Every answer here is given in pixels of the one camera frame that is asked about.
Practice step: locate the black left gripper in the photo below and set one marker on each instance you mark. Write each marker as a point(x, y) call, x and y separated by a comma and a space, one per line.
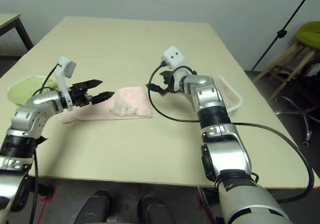
point(78, 96)

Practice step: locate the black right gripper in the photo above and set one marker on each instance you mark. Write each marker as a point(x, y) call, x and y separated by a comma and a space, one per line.
point(172, 84)

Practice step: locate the pink towel with white trim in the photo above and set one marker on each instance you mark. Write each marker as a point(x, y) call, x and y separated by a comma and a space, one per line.
point(130, 101)

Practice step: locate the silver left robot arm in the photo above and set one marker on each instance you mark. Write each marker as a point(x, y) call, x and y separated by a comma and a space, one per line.
point(30, 114)

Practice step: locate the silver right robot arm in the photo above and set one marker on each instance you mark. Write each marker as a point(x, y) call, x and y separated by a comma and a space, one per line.
point(212, 104)

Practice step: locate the beige folded towel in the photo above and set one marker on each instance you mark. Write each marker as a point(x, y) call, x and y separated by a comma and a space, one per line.
point(231, 96)

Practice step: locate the green folded towel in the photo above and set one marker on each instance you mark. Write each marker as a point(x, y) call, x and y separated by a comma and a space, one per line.
point(22, 90)

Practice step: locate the black table leg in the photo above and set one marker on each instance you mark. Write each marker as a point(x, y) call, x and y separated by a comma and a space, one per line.
point(42, 187)

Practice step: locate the black robot left foot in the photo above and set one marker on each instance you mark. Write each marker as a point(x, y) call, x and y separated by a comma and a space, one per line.
point(93, 207)

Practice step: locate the black robot foot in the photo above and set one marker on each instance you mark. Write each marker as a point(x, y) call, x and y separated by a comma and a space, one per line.
point(155, 211)
point(93, 207)

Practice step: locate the black tripod stand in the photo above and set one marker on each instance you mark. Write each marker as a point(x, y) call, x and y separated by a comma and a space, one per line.
point(281, 34)

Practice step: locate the black robot right foot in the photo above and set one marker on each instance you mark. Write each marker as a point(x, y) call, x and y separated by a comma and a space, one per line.
point(155, 211)

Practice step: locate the chrome office chair base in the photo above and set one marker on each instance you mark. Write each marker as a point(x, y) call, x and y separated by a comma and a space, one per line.
point(306, 124)

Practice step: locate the wooden stool with green cushion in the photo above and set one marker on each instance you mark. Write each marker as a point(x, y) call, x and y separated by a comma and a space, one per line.
point(310, 32)

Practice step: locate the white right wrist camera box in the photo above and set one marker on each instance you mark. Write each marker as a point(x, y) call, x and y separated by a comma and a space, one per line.
point(175, 56)

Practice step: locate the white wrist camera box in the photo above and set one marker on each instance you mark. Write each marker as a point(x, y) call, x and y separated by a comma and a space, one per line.
point(66, 66)
point(175, 56)

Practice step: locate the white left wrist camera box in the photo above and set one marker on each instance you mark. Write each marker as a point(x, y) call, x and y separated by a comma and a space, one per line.
point(66, 66)

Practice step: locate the beige table with black frame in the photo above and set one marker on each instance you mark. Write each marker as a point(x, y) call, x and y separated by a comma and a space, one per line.
point(7, 20)

